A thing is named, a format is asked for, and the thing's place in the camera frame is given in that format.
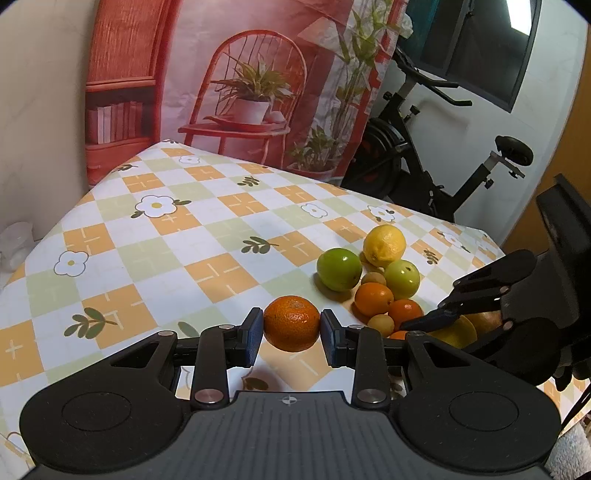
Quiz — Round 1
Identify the pink printed backdrop cloth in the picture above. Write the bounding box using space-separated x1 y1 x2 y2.
84 0 407 185

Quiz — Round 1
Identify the black exercise bike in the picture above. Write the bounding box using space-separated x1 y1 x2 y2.
342 44 534 224

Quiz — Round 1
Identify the checked flower tablecloth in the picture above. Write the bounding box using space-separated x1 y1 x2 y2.
0 140 591 467

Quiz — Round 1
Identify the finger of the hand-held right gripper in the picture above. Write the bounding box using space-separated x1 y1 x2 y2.
404 249 537 333
464 318 517 356

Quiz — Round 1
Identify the small green apple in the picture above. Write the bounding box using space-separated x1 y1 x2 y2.
384 259 421 301

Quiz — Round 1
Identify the clear plastic bag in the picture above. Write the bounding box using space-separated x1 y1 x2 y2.
0 222 34 278

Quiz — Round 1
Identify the dark framed window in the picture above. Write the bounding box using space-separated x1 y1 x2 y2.
406 0 543 114

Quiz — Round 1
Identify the grey fuzzy cloth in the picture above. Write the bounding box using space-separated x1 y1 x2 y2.
547 422 591 480

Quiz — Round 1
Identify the dark red apple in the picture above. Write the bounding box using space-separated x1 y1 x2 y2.
466 311 504 337

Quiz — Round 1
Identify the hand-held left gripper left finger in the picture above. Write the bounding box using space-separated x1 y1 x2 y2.
108 307 265 410

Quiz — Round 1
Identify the large yellow citrus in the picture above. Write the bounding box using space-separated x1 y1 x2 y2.
429 315 478 350

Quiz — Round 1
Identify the large green apple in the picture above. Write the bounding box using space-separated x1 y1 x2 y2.
316 248 363 292

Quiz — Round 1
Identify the brown wooden door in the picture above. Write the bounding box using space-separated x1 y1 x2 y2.
501 60 591 259

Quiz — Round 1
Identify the small yellow lemon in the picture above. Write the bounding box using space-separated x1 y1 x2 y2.
362 224 407 267

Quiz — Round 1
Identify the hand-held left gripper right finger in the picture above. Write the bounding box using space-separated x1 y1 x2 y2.
320 308 485 410

